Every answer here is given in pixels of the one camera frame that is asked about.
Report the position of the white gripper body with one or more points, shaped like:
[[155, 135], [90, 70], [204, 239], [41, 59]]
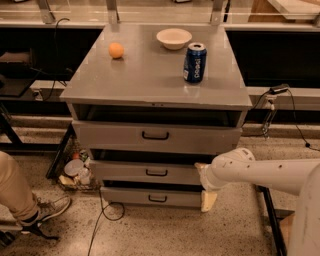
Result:
[[206, 179]]

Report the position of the grey drawer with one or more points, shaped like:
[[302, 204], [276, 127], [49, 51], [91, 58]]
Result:
[[152, 197], [145, 172], [183, 139]]

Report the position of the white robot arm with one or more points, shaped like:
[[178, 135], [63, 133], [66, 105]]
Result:
[[300, 177]]

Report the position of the grey drawer cabinet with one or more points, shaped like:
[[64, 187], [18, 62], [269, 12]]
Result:
[[146, 86]]

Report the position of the grey bottom drawer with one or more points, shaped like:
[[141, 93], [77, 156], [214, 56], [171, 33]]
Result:
[[152, 197]]

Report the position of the grey top drawer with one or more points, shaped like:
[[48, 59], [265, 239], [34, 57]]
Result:
[[183, 139]]

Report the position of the wooden board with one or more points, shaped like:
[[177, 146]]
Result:
[[286, 228]]

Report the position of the black metal stand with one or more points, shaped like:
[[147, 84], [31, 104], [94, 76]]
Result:
[[274, 223]]

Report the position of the blue pepsi can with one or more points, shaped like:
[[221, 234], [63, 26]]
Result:
[[194, 63]]

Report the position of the black power adapter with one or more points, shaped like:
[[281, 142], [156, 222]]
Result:
[[279, 89]]

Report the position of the white bowl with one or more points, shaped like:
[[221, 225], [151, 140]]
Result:
[[173, 38]]

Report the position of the orange fruit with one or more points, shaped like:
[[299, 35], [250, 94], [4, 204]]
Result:
[[116, 50]]

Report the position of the grey sneaker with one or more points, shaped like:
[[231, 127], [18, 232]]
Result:
[[46, 210]]

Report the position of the person leg khaki trousers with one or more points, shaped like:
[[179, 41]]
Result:
[[15, 192]]

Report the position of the wire basket with items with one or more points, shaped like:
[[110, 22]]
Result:
[[77, 174]]

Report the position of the black table leg frame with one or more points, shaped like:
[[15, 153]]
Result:
[[52, 171]]

